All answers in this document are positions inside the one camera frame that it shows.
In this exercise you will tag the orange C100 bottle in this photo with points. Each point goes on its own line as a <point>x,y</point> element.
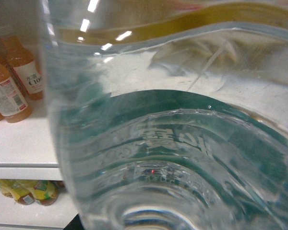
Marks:
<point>22,63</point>

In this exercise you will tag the orange juice bottle white label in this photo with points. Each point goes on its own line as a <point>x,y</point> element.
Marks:
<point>13,106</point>

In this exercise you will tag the white shelf board left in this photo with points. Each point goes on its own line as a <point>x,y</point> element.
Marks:
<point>26,148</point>

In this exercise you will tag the water bottle green label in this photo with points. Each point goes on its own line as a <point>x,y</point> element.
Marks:
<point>170,114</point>

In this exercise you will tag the yellow tea bottle lower shelf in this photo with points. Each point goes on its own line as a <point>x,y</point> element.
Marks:
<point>26,192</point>

